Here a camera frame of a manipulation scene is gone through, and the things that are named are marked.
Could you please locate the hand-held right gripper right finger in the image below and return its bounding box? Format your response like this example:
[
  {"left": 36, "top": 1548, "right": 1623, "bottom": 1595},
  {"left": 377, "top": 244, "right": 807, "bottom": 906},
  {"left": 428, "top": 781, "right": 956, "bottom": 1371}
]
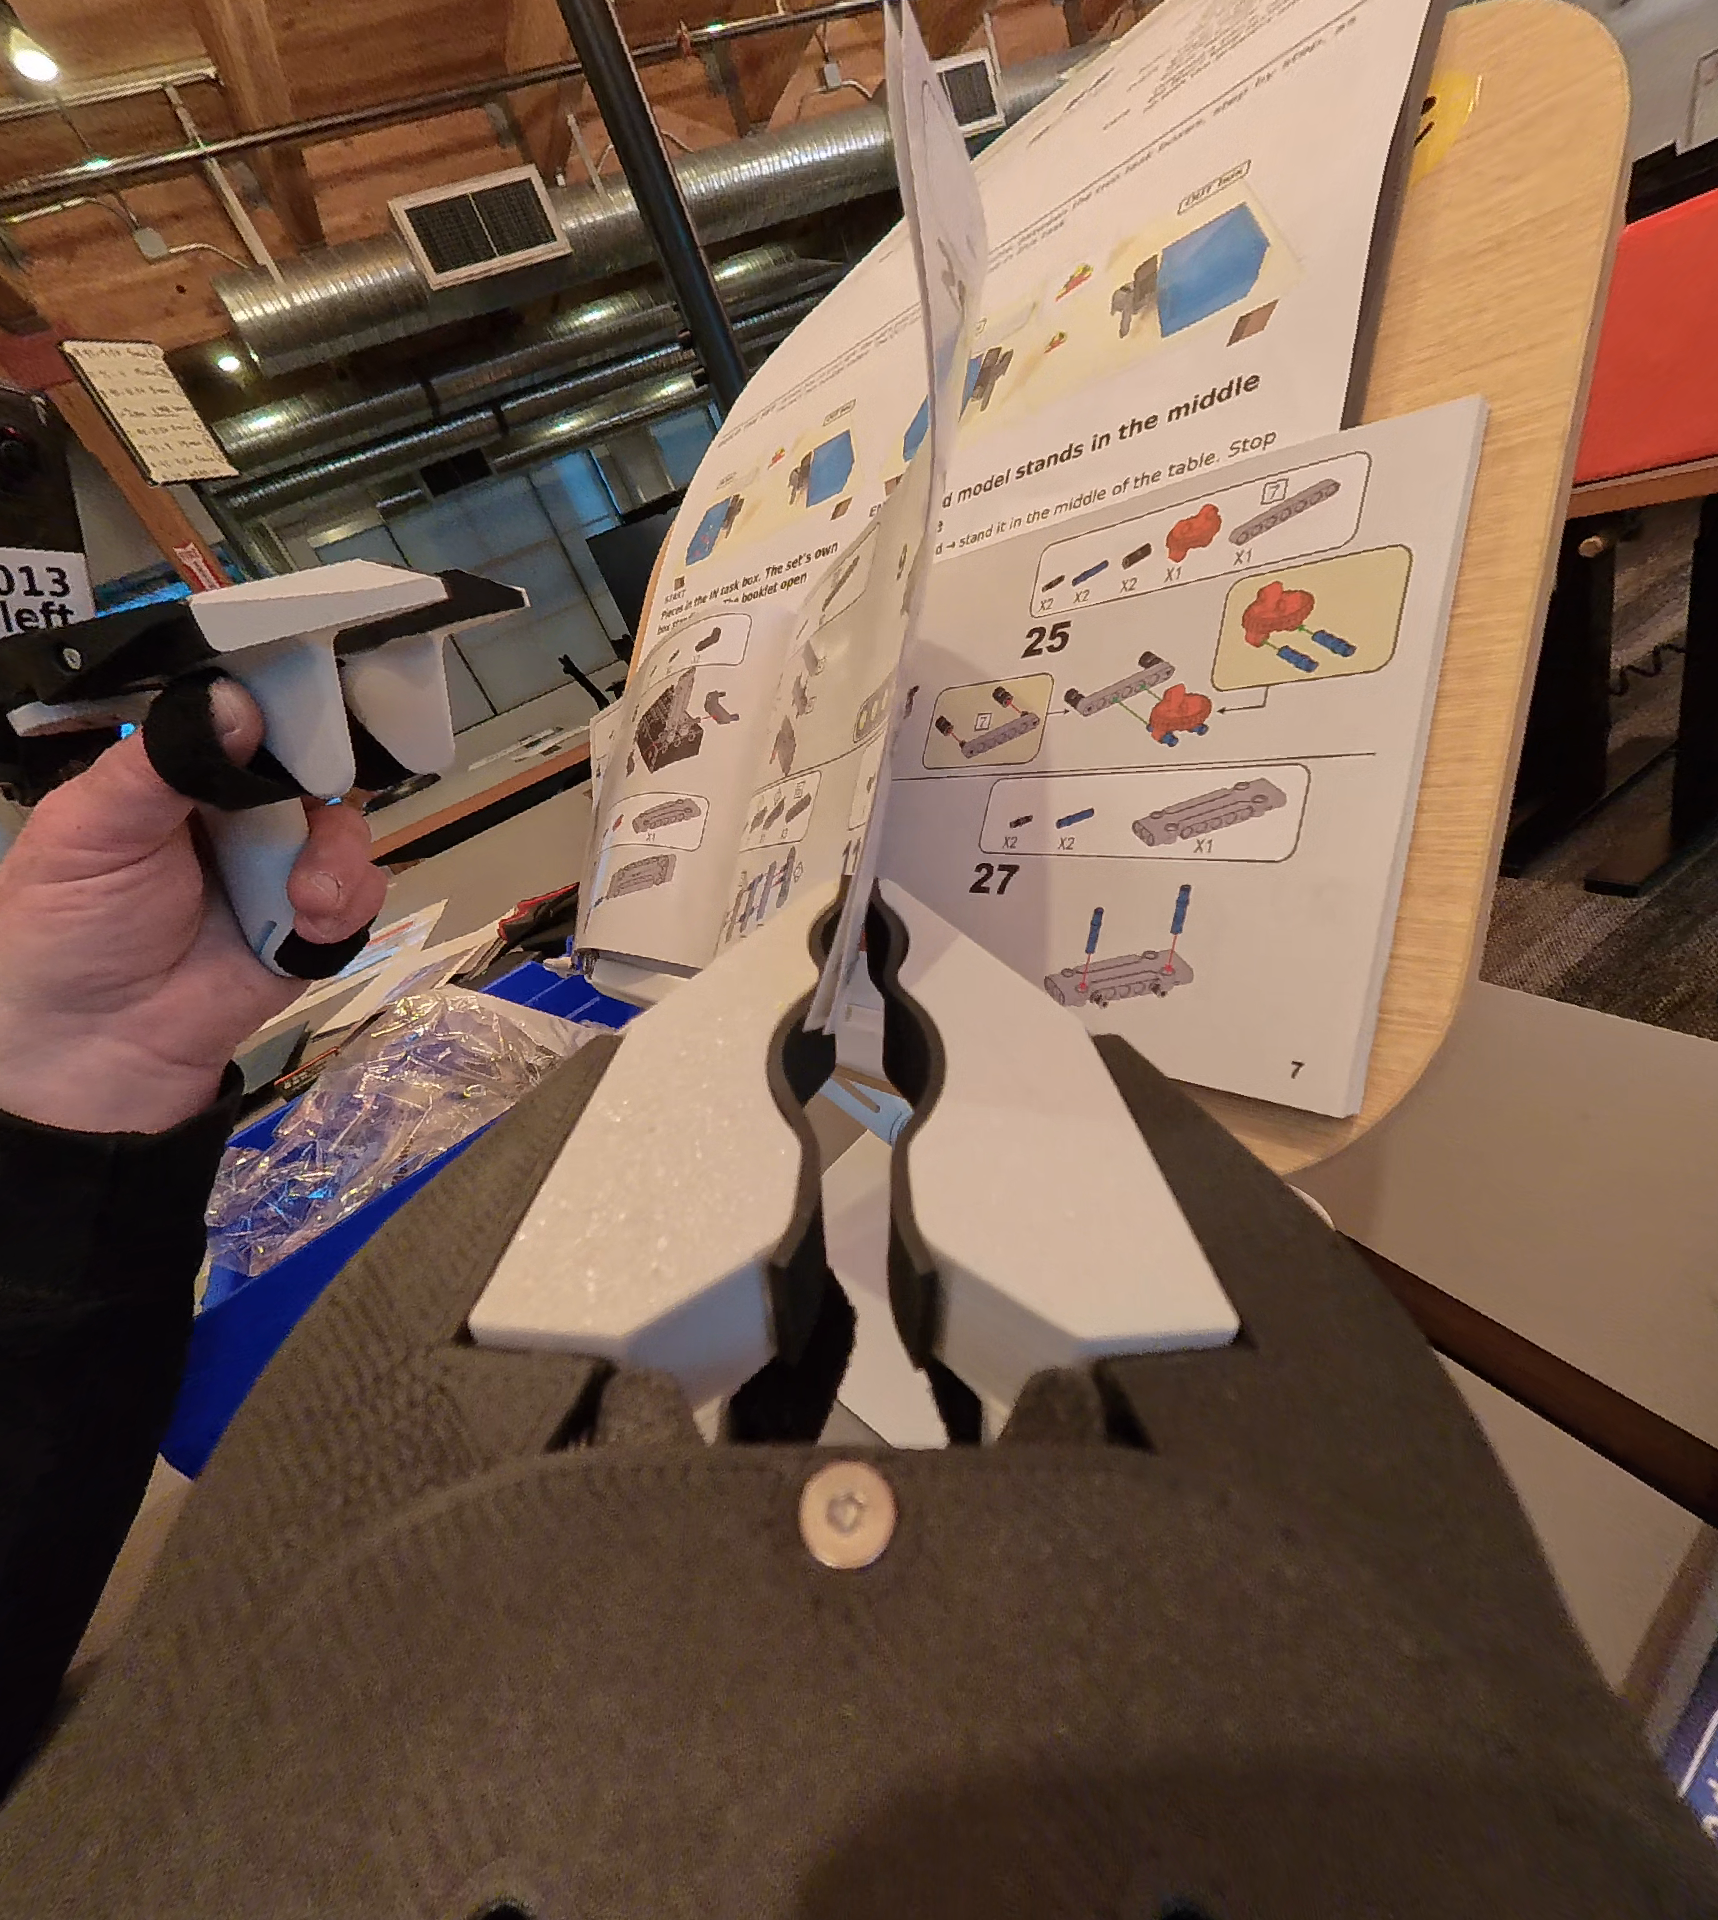
[{"left": 864, "top": 873, "right": 1242, "bottom": 1436}]

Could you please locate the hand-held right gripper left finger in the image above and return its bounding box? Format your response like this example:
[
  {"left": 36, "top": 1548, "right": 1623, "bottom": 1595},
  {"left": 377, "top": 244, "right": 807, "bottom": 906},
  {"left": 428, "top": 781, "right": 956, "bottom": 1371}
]
[{"left": 469, "top": 873, "right": 855, "bottom": 1442}]

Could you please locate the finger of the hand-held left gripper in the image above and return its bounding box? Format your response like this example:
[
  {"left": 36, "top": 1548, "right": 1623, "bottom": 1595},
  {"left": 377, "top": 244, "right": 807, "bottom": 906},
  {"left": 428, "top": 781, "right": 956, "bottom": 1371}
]
[
  {"left": 191, "top": 561, "right": 452, "bottom": 800},
  {"left": 341, "top": 575, "right": 528, "bottom": 781}
]

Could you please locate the clear plastic parts bag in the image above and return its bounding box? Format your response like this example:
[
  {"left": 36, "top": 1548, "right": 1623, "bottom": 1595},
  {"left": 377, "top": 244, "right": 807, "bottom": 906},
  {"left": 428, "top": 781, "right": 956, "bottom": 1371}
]
[{"left": 204, "top": 986, "right": 574, "bottom": 1281}]

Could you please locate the instruction booklet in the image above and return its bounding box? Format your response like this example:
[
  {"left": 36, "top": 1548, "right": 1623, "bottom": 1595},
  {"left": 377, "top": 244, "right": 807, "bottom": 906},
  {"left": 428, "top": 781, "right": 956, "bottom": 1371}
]
[{"left": 574, "top": 0, "right": 1492, "bottom": 1122}]

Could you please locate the blue plastic bin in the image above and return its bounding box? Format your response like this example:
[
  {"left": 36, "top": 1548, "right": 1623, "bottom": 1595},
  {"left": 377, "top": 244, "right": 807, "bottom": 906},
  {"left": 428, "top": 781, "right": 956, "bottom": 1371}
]
[{"left": 162, "top": 957, "right": 653, "bottom": 1478}]

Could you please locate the person's left forearm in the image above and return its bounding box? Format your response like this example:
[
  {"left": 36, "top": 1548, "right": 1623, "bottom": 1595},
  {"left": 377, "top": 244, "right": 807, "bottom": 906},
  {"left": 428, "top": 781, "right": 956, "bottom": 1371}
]
[{"left": 0, "top": 1034, "right": 246, "bottom": 1868}]

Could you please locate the person's left hand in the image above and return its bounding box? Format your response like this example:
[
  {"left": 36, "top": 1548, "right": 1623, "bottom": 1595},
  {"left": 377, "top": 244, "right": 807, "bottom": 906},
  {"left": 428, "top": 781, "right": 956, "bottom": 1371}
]
[{"left": 0, "top": 670, "right": 399, "bottom": 1133}]

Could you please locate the small whiteboard sign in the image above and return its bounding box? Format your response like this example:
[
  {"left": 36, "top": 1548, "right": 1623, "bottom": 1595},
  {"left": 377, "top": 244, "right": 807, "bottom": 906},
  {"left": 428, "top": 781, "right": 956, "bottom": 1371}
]
[{"left": 56, "top": 341, "right": 246, "bottom": 486}]

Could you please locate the red black hand tool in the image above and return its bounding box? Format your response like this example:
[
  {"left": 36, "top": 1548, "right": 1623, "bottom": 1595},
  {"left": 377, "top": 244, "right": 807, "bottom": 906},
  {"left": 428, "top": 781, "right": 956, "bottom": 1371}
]
[{"left": 493, "top": 882, "right": 593, "bottom": 959}]

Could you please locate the white air vent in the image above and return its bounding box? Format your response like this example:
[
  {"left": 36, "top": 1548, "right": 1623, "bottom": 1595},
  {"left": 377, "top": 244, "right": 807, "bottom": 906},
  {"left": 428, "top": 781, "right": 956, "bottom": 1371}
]
[
  {"left": 389, "top": 167, "right": 574, "bottom": 292},
  {"left": 934, "top": 49, "right": 1012, "bottom": 134}
]

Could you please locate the black metal pole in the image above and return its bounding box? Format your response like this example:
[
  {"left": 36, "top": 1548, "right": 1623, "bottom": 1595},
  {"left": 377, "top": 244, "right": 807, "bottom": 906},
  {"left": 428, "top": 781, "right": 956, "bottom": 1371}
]
[{"left": 555, "top": 0, "right": 745, "bottom": 409}]

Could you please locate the light wooden stand board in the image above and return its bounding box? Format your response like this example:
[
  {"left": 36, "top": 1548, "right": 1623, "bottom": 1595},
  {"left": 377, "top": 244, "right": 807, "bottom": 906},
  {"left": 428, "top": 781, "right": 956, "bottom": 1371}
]
[{"left": 638, "top": 0, "right": 1630, "bottom": 1183}]

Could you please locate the metal air duct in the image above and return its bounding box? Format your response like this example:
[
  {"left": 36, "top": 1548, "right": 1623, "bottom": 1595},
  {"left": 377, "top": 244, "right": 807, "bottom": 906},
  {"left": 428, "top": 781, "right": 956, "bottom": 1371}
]
[
  {"left": 214, "top": 90, "right": 1104, "bottom": 381},
  {"left": 208, "top": 292, "right": 798, "bottom": 469}
]

